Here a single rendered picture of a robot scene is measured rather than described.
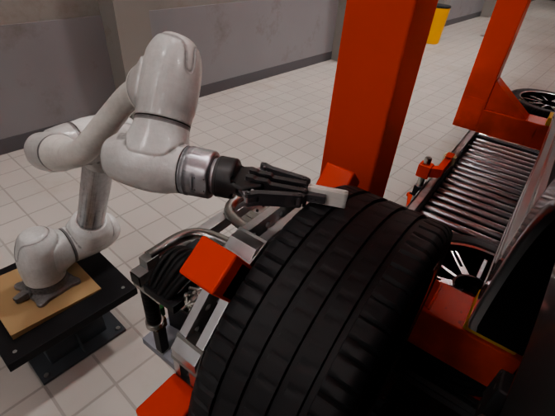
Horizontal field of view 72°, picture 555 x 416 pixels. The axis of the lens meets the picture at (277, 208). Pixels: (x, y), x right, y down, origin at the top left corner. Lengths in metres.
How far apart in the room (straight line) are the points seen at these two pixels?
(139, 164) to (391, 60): 0.59
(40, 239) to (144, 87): 1.04
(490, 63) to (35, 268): 2.70
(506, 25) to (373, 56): 1.94
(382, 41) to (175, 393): 0.84
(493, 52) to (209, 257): 2.51
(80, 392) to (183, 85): 1.45
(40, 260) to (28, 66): 2.15
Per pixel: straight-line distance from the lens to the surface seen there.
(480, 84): 2.93
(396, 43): 0.95
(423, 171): 2.39
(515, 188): 3.05
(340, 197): 0.67
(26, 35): 3.53
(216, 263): 0.60
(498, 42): 2.87
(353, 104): 1.02
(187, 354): 0.72
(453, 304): 1.31
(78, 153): 1.00
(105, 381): 1.89
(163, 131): 0.70
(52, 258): 1.69
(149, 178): 0.70
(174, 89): 0.71
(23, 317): 1.78
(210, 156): 0.68
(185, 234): 0.87
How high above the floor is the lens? 1.57
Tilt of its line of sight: 36 degrees down
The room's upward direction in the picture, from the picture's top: 5 degrees clockwise
